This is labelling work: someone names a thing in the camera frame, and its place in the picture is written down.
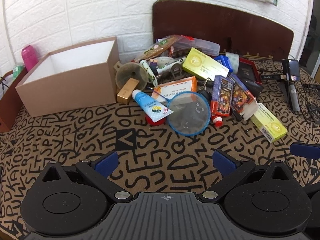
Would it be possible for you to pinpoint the yellow green medicine box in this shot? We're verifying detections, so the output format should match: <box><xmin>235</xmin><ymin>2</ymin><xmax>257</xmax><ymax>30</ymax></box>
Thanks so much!
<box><xmin>182</xmin><ymin>48</ymin><xmax>229</xmax><ymax>81</ymax></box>
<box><xmin>250</xmin><ymin>103</ymin><xmax>287</xmax><ymax>143</ymax></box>

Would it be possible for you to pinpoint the red tape roll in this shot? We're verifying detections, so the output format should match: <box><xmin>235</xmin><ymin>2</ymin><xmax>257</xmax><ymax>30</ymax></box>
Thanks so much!
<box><xmin>145</xmin><ymin>115</ymin><xmax>166</xmax><ymax>126</ymax></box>

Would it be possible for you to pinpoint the blue red card box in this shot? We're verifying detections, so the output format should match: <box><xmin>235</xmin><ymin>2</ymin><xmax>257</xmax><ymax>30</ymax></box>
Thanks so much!
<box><xmin>210</xmin><ymin>75</ymin><xmax>234</xmax><ymax>117</ymax></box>
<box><xmin>228</xmin><ymin>74</ymin><xmax>258</xmax><ymax>121</ymax></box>

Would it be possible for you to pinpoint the blue white toothpaste tube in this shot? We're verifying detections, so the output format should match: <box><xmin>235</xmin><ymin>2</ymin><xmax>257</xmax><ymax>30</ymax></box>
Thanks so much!
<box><xmin>132</xmin><ymin>89</ymin><xmax>173</xmax><ymax>122</ymax></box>

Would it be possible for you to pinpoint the letter patterned tablecloth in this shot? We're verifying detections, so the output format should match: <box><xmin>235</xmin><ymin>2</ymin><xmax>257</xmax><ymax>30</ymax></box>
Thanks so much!
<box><xmin>1</xmin><ymin>71</ymin><xmax>319</xmax><ymax>239</ymax></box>

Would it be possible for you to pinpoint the red white bottle cap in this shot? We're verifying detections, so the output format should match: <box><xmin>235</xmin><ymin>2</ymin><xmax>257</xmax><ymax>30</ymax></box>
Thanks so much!
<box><xmin>211</xmin><ymin>115</ymin><xmax>223</xmax><ymax>127</ymax></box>

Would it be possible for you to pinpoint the open blue red card box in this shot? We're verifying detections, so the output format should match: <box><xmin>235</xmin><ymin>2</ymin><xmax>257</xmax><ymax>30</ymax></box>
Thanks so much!
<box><xmin>228</xmin><ymin>74</ymin><xmax>258</xmax><ymax>121</ymax></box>

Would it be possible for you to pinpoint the gold small box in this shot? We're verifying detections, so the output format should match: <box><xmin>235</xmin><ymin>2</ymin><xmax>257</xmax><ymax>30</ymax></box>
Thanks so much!
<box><xmin>117</xmin><ymin>78</ymin><xmax>139</xmax><ymax>105</ymax></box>

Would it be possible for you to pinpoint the black pouch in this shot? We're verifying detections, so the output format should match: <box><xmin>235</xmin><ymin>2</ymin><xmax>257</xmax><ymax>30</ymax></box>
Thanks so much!
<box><xmin>240</xmin><ymin>77</ymin><xmax>264</xmax><ymax>99</ymax></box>

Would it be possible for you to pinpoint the brown cardboard box white inside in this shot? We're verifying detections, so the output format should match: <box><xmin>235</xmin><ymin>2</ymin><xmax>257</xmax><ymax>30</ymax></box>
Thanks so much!
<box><xmin>16</xmin><ymin>37</ymin><xmax>119</xmax><ymax>118</ymax></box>

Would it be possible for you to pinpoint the red framed dark box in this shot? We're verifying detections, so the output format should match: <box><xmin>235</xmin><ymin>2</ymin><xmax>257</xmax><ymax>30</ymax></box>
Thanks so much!
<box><xmin>237</xmin><ymin>57</ymin><xmax>261</xmax><ymax>84</ymax></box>

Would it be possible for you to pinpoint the orange white medicine box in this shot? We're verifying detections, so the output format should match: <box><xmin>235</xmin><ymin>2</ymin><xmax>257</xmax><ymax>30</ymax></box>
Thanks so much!
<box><xmin>151</xmin><ymin>76</ymin><xmax>197</xmax><ymax>103</ymax></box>

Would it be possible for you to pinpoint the olive plastic funnel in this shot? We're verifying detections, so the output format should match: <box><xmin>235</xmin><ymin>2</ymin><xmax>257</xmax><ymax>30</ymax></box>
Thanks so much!
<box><xmin>114</xmin><ymin>61</ymin><xmax>149</xmax><ymax>90</ymax></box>

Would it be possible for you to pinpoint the dark red shoe box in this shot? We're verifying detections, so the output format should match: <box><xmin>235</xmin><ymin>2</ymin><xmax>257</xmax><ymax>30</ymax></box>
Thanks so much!
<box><xmin>1</xmin><ymin>68</ymin><xmax>27</xmax><ymax>133</ymax></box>

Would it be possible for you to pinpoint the blue plastic object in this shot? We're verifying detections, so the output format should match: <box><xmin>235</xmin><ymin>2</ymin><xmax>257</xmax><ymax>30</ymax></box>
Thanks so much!
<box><xmin>214</xmin><ymin>55</ymin><xmax>233</xmax><ymax>73</ymax></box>

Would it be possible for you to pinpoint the brown hair claw clip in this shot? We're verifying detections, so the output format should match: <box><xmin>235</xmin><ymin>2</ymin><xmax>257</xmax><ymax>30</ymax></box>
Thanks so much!
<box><xmin>160</xmin><ymin>63</ymin><xmax>186</xmax><ymax>82</ymax></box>

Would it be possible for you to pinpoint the clear plastic container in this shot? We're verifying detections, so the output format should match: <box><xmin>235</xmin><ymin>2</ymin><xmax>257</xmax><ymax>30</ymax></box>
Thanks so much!
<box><xmin>173</xmin><ymin>36</ymin><xmax>220</xmax><ymax>56</ymax></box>

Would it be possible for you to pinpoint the pink thermos bottle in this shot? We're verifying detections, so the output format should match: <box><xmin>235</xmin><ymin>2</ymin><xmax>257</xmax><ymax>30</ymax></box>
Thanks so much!
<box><xmin>21</xmin><ymin>45</ymin><xmax>39</xmax><ymax>72</ymax></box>

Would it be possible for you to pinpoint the dark brown wooden board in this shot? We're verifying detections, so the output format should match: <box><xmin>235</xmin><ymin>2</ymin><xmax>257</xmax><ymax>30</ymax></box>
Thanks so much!
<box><xmin>152</xmin><ymin>0</ymin><xmax>294</xmax><ymax>61</ymax></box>

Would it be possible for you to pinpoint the chopsticks packet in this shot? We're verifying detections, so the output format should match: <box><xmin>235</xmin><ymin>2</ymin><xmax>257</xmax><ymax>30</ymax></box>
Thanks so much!
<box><xmin>131</xmin><ymin>35</ymin><xmax>183</xmax><ymax>63</ymax></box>

